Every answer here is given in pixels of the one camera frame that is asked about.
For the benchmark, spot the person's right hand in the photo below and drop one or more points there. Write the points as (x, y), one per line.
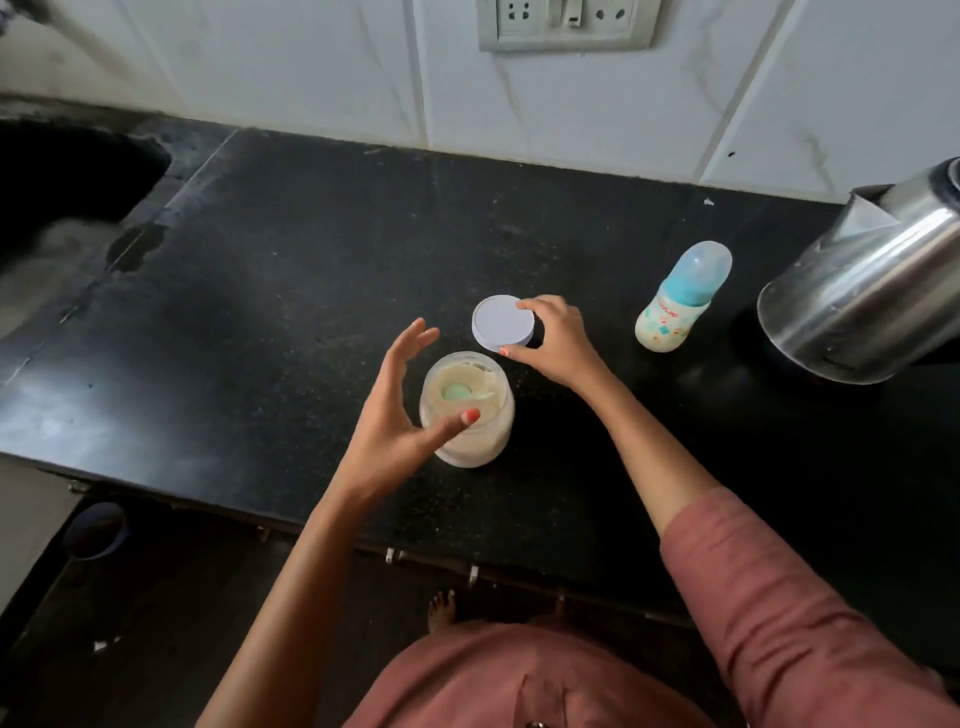
(562, 349)

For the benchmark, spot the person's left hand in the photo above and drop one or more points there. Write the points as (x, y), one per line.
(382, 442)

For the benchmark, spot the person's right thumb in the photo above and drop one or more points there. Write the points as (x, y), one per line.
(521, 355)

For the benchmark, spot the person's left thumb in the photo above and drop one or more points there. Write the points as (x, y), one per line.
(450, 430)

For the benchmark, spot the white round jar lid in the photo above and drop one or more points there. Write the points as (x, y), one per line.
(501, 321)

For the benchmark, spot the person's right forearm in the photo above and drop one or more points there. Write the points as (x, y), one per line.
(649, 450)

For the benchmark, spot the person's left forearm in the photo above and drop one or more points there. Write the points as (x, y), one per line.
(300, 600)

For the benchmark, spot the clear jar of powder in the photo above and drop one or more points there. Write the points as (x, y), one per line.
(480, 442)

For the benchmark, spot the green measuring scoop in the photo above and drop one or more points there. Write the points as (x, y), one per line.
(459, 391)

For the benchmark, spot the baby bottle with blue cap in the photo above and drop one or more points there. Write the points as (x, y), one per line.
(679, 304)

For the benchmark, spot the person's foot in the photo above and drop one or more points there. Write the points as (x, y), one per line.
(442, 611)

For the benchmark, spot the stainless steel kettle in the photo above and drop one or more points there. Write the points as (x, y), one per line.
(862, 300)

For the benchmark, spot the blue cup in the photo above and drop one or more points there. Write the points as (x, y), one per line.
(96, 531)

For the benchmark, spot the dark kitchen sink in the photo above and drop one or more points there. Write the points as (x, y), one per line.
(67, 180)

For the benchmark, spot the white wall socket plate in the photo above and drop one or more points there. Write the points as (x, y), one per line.
(570, 22)

